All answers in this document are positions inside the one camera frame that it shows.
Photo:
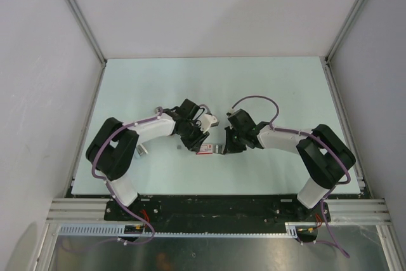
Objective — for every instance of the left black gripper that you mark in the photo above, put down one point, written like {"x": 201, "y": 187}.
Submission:
{"x": 195, "y": 145}

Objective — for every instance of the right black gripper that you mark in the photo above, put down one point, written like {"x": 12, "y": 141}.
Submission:
{"x": 229, "y": 148}

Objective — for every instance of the red staple box with tray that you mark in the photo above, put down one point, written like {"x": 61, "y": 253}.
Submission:
{"x": 209, "y": 149}

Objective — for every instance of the black silver stapler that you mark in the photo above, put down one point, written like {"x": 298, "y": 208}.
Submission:
{"x": 158, "y": 110}

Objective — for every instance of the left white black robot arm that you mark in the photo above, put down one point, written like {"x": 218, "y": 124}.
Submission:
{"x": 112, "y": 149}

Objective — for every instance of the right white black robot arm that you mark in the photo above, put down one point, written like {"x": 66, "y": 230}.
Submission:
{"x": 326, "y": 158}

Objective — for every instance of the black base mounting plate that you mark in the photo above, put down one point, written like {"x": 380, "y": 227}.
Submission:
{"x": 216, "y": 214}

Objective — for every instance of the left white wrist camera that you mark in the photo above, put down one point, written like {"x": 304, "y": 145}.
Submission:
{"x": 208, "y": 121}

